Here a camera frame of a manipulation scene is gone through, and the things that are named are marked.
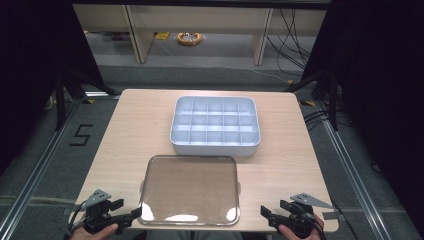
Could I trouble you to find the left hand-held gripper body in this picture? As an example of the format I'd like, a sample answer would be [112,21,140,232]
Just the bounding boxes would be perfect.
[79,188,118,235]

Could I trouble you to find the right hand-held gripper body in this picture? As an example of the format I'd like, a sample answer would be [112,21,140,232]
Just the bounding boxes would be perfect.
[279,192,335,240]

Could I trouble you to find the transparent plastic lid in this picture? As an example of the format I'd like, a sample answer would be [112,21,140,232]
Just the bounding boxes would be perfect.
[137,154,242,227]

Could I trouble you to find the white compartment organizer box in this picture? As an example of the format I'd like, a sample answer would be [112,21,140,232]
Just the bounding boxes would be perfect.
[169,95,262,157]

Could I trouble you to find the person's right hand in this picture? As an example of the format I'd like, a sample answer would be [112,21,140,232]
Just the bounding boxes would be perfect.
[277,214,326,240]

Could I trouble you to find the person's left hand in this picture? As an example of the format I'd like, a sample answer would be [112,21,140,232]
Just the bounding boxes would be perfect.
[69,222,120,240]

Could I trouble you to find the black metal stand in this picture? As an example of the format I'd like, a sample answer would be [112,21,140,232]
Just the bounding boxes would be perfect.
[285,68,342,132]
[53,65,120,132]

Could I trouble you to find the black curtain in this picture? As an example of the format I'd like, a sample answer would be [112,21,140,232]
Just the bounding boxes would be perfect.
[0,0,106,176]
[301,0,424,231]

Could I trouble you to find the beige wooden shelf unit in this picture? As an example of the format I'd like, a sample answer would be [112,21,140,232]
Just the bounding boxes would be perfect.
[72,3,328,66]

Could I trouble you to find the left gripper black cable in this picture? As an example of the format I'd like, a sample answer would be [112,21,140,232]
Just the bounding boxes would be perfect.
[65,201,88,240]

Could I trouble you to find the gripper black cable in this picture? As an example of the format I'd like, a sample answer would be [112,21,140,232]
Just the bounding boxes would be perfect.
[65,201,88,240]
[329,201,360,240]

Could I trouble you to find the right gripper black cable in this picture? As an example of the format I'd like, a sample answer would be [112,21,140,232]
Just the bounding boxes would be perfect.
[329,201,360,240]

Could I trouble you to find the aluminium floor rail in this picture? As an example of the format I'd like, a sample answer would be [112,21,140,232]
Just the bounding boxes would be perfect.
[0,95,86,240]
[316,100,396,240]

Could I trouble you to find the black floor cables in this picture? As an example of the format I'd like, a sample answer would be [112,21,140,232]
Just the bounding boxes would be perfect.
[302,109,351,133]

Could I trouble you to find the black hanging cables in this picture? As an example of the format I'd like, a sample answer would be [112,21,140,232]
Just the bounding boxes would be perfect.
[265,8,318,78]

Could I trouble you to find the orange coiled cable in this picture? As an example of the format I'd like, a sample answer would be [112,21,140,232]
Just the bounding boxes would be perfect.
[176,31,204,47]

